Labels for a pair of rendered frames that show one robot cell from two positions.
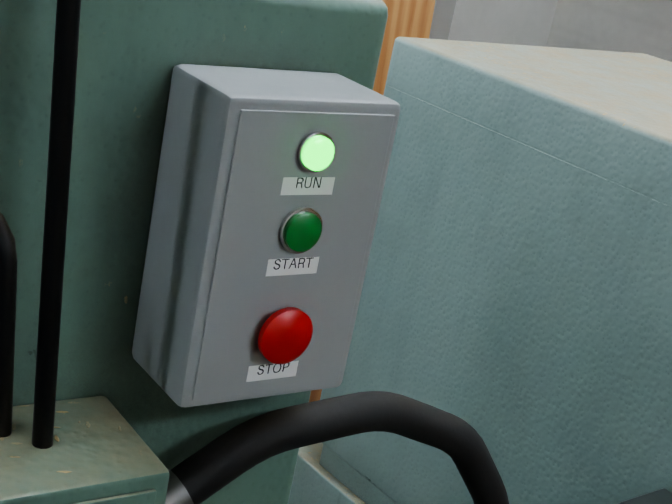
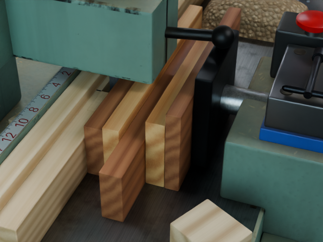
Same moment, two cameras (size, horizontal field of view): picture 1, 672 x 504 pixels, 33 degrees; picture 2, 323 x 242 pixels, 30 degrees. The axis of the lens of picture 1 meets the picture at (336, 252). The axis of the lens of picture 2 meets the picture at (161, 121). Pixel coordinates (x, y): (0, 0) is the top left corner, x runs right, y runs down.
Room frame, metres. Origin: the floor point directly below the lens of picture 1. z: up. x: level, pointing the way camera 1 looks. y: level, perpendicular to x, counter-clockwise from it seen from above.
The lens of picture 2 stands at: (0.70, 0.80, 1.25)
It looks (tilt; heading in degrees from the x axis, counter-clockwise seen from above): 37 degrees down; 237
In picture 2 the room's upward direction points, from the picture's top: 1 degrees clockwise
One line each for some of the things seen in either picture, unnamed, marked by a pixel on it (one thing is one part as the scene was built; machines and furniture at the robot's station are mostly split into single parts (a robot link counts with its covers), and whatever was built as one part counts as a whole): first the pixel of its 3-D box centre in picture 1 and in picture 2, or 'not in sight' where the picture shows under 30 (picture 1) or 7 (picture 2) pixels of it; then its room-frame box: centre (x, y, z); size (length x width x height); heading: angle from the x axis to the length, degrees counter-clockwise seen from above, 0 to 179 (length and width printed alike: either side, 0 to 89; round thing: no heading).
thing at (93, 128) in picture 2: not in sight; (139, 87); (0.45, 0.38, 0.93); 0.21 x 0.02 x 0.05; 38
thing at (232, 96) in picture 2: not in sight; (248, 103); (0.40, 0.49, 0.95); 0.09 x 0.07 x 0.09; 38
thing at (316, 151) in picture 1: (318, 153); not in sight; (0.53, 0.02, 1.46); 0.02 x 0.01 x 0.02; 128
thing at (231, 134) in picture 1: (262, 234); not in sight; (0.56, 0.04, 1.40); 0.10 x 0.06 x 0.16; 128
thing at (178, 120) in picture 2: not in sight; (206, 90); (0.41, 0.44, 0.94); 0.20 x 0.01 x 0.08; 38
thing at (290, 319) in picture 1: (285, 335); not in sight; (0.53, 0.02, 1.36); 0.03 x 0.01 x 0.03; 128
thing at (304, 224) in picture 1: (303, 232); not in sight; (0.53, 0.02, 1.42); 0.02 x 0.01 x 0.02; 128
